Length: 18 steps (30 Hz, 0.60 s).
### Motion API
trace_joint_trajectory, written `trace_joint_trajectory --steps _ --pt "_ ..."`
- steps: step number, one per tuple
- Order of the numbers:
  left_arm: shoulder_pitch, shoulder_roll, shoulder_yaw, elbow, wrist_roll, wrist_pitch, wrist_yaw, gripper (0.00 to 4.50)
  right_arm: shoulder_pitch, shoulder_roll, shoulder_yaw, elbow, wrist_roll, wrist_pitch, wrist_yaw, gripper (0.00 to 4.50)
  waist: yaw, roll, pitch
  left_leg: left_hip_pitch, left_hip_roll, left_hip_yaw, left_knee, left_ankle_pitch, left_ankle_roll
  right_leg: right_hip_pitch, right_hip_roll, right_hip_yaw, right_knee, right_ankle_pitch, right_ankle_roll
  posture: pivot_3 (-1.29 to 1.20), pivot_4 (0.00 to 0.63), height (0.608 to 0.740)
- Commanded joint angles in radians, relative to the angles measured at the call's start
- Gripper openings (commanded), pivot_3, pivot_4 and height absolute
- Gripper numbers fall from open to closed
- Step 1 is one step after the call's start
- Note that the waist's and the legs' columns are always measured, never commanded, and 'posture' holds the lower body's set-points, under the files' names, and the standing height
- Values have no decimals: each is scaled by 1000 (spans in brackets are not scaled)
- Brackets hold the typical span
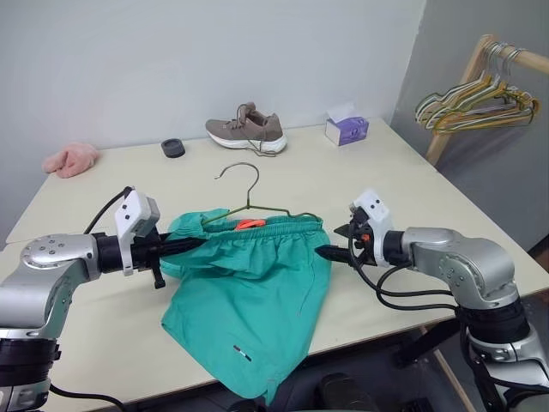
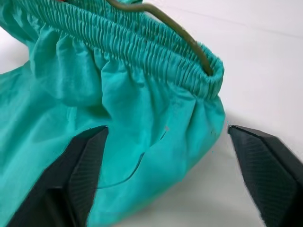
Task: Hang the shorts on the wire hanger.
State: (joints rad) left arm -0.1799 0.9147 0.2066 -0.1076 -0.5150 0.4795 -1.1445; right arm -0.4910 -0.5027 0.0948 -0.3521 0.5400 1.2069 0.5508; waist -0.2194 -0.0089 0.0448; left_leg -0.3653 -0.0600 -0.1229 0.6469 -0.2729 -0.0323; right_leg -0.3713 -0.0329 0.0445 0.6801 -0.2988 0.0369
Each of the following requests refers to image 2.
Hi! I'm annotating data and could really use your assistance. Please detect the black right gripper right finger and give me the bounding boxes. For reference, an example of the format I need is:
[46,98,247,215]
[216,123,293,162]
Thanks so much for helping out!
[228,125,303,227]

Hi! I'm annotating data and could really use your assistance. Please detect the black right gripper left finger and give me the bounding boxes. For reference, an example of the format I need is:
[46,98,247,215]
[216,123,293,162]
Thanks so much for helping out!
[4,125,108,227]

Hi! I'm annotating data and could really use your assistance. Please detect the teal elastic-waist cloth shorts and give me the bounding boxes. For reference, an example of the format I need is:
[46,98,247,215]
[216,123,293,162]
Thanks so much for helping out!
[0,0,225,227]

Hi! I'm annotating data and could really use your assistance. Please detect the olive wire hanger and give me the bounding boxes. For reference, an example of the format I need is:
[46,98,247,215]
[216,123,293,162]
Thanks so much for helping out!
[107,0,215,75]

